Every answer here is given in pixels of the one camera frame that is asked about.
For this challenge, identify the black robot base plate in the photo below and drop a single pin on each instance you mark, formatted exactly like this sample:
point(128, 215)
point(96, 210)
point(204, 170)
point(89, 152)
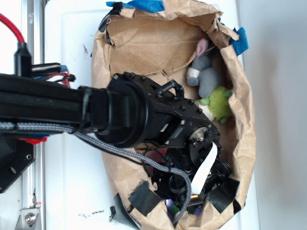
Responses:
point(15, 157)

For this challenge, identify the green plush toy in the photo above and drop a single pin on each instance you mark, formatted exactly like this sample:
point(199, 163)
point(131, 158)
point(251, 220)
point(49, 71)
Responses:
point(216, 106)

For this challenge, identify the aluminium rail frame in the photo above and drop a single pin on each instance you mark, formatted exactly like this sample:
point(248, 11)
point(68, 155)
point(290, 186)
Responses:
point(33, 178)

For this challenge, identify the green ball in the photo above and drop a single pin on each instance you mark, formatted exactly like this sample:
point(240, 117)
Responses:
point(174, 210)

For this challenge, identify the brown paper bag bin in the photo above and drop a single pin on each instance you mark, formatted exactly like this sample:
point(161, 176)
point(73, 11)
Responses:
point(161, 45)

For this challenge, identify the white plastic tray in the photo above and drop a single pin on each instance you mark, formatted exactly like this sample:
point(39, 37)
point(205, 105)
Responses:
point(78, 196)

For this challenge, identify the grey plush bunny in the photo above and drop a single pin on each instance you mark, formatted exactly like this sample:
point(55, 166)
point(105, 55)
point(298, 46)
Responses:
point(201, 72)

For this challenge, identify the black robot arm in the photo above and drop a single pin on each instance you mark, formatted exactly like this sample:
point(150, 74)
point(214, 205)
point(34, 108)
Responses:
point(131, 110)

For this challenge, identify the blue tape top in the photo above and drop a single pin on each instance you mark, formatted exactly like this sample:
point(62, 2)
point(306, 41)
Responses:
point(144, 5)

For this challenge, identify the blue tape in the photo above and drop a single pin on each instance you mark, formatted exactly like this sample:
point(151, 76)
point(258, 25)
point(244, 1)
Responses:
point(240, 45)
point(144, 5)

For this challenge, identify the blue tape right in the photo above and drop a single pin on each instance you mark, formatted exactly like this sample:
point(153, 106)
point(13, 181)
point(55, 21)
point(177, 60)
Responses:
point(240, 45)

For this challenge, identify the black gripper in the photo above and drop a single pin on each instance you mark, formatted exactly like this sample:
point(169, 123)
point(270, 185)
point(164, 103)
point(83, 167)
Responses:
point(189, 184)

